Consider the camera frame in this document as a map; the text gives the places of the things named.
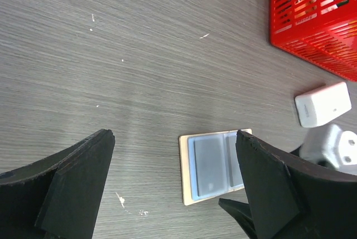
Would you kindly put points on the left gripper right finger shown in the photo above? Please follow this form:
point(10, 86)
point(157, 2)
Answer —
point(292, 198)

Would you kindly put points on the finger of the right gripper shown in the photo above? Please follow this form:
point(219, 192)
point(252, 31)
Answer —
point(241, 213)

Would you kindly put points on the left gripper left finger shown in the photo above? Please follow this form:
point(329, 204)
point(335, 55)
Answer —
point(58, 196)

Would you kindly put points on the beige card holder wallet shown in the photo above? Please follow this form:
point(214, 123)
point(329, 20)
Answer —
point(209, 165)

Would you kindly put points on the white bottle grey cap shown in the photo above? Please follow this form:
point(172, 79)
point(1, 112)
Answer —
point(322, 105)

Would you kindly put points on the red shopping basket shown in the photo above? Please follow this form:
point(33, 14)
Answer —
point(322, 32)

